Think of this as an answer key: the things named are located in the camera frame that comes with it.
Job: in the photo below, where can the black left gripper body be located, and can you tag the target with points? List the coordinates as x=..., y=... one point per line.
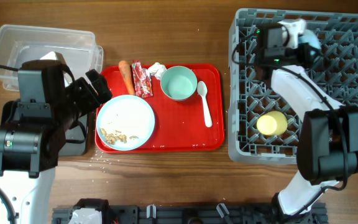
x=89, y=90

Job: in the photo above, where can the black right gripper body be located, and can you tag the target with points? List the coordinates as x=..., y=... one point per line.
x=260, y=58

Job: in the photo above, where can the light blue bowl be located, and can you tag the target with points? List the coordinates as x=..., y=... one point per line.
x=308, y=40

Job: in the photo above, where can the yellow cup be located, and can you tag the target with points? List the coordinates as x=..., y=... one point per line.
x=272, y=123

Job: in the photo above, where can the green bowl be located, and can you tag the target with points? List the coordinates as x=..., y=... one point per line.
x=178, y=83

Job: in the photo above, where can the white plastic spoon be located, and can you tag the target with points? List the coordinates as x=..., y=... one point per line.
x=202, y=92

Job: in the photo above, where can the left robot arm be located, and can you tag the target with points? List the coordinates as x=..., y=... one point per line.
x=33, y=131

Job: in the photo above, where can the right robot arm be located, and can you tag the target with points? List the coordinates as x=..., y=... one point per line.
x=327, y=152

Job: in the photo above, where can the grey-blue dishwasher rack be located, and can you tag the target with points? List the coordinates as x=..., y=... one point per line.
x=335, y=72

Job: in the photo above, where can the black tray bin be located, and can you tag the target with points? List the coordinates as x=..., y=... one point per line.
x=76, y=144

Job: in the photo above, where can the orange carrot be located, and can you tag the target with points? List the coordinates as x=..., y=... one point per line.
x=125, y=70

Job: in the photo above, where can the food scraps on plate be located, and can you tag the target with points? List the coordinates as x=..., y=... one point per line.
x=112, y=136

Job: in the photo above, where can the light blue plate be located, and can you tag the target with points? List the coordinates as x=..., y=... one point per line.
x=126, y=112

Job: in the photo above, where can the red snack wrapper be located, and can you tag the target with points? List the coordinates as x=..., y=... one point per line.
x=142, y=81

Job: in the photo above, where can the crumpled white tissue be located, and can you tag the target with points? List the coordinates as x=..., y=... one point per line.
x=157, y=70

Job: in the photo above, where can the clear plastic bin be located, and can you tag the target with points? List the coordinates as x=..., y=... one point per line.
x=19, y=44

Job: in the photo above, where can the red plastic tray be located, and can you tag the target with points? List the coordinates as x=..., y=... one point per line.
x=179, y=125

